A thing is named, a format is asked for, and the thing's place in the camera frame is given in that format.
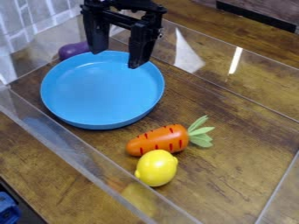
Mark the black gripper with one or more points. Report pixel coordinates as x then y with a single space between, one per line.
101 14

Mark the orange toy carrot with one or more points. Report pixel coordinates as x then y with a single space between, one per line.
172 138

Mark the purple toy eggplant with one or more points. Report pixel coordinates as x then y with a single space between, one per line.
74 49

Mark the blue round plate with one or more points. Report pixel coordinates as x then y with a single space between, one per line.
96 93

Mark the yellow toy lemon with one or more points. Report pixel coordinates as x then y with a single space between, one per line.
157 168

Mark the blue object at corner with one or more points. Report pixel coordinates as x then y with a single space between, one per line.
10 211

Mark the clear acrylic enclosure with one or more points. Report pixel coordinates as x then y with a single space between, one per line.
74 174

